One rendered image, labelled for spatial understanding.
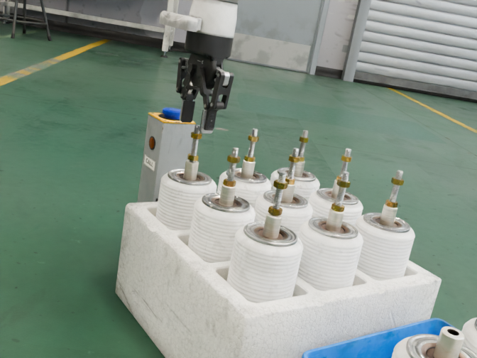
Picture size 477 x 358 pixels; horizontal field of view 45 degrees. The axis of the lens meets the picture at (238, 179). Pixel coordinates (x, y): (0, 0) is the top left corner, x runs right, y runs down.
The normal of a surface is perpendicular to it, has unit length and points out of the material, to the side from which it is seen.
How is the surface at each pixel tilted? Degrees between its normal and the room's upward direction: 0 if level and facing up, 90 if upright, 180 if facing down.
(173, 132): 90
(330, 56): 90
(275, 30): 90
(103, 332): 0
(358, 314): 90
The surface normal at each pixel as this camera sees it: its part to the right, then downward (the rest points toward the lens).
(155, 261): -0.83, 0.03
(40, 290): 0.17, -0.94
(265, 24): 0.04, 0.30
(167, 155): 0.54, 0.33
